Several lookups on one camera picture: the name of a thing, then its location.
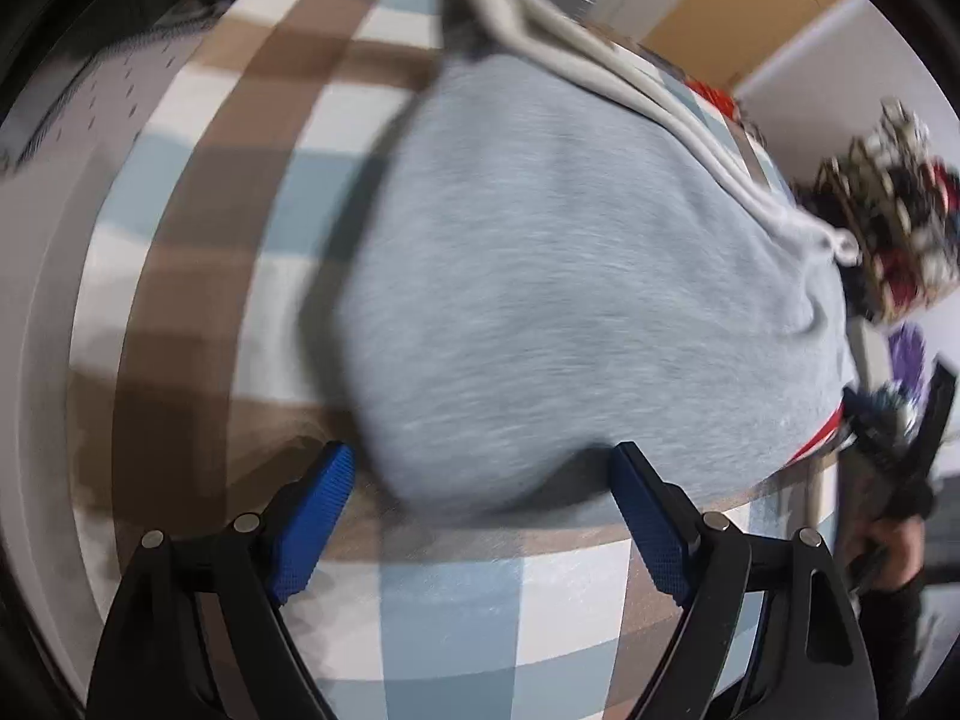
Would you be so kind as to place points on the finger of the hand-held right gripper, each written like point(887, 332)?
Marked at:
point(870, 444)

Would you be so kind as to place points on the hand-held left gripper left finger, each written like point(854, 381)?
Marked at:
point(311, 532)

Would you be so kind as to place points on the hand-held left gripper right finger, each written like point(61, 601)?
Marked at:
point(652, 525)

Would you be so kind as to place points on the grey sweatshirt with red print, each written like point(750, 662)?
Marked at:
point(562, 277)

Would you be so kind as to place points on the person's right hand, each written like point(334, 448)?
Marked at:
point(892, 544)

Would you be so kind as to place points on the blue plaid shirt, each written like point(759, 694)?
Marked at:
point(896, 401)

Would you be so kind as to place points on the purple cloth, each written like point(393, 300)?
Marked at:
point(909, 352)

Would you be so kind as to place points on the rows of shoes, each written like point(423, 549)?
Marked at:
point(900, 240)

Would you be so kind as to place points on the checkered bed sheet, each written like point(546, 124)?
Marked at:
point(247, 240)

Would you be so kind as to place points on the grey bed frame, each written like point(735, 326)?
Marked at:
point(67, 165)

